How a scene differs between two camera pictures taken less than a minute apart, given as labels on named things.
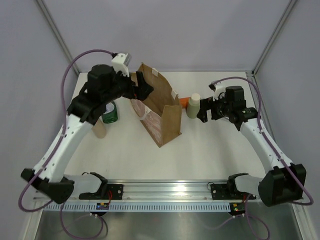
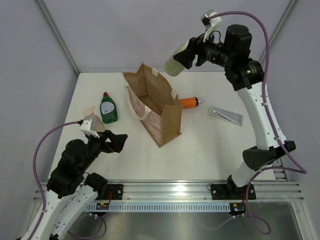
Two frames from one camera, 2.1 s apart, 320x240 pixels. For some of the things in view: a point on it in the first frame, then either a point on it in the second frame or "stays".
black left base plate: x=106 y=191 stays
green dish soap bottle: x=110 y=115 stays
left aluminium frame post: x=46 y=13 stays
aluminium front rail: x=164 y=190 stays
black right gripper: x=209 y=104 -> x=186 y=57
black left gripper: x=140 y=92 -> x=117 y=140
